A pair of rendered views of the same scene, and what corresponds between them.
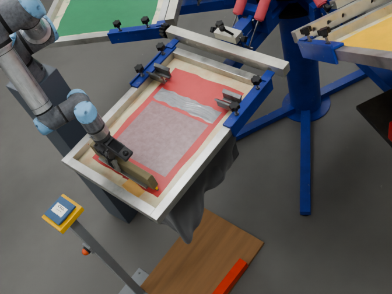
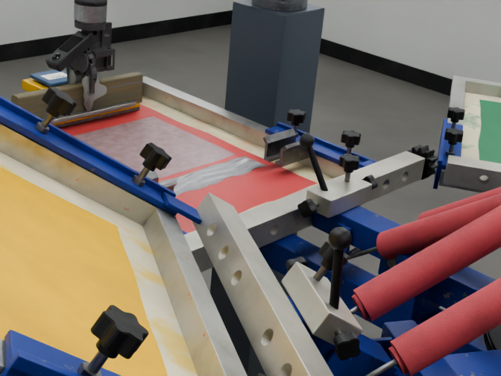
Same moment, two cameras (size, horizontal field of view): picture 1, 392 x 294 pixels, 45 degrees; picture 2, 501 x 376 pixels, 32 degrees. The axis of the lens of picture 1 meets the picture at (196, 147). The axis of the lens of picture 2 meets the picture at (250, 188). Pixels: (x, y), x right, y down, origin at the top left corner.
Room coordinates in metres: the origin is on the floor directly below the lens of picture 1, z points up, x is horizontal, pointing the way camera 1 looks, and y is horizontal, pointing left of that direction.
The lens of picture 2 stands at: (1.19, -1.73, 1.72)
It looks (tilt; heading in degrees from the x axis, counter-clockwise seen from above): 24 degrees down; 75
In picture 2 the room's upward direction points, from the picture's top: 6 degrees clockwise
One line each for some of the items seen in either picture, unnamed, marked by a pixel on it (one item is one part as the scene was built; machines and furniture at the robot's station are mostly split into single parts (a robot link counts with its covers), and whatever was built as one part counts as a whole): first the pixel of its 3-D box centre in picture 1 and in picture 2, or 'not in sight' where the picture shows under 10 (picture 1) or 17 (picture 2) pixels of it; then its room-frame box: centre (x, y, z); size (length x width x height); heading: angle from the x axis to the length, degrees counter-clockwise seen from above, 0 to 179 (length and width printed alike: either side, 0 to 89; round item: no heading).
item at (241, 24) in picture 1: (237, 34); (359, 227); (1.75, -0.39, 1.02); 0.17 x 0.06 x 0.05; 124
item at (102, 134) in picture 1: (97, 131); (89, 13); (1.30, 0.32, 1.22); 0.08 x 0.08 x 0.05
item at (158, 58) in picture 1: (154, 68); (318, 157); (1.80, 0.03, 0.97); 0.30 x 0.05 x 0.07; 124
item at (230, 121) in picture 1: (248, 105); not in sight; (1.34, -0.28, 0.97); 0.30 x 0.05 x 0.07; 124
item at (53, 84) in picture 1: (87, 153); (259, 203); (1.82, 0.56, 0.60); 0.18 x 0.18 x 1.20; 38
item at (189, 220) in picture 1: (207, 179); not in sight; (1.24, 0.01, 0.74); 0.46 x 0.04 x 0.42; 124
